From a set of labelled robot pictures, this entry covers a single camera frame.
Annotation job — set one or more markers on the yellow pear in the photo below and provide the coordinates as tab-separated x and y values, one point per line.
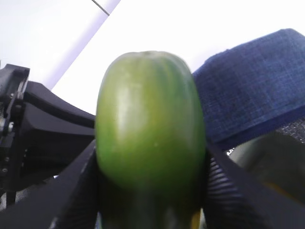
196	220

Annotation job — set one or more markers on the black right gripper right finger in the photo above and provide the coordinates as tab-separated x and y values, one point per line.
233	199

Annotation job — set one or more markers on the green cucumber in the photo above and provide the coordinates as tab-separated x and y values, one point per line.
150	142

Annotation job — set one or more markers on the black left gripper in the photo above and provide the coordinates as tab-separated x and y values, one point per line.
53	132

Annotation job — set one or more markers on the dark blue lunch bag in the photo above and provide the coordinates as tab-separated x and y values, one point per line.
253	88

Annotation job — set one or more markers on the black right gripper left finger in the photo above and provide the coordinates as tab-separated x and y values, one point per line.
70	201

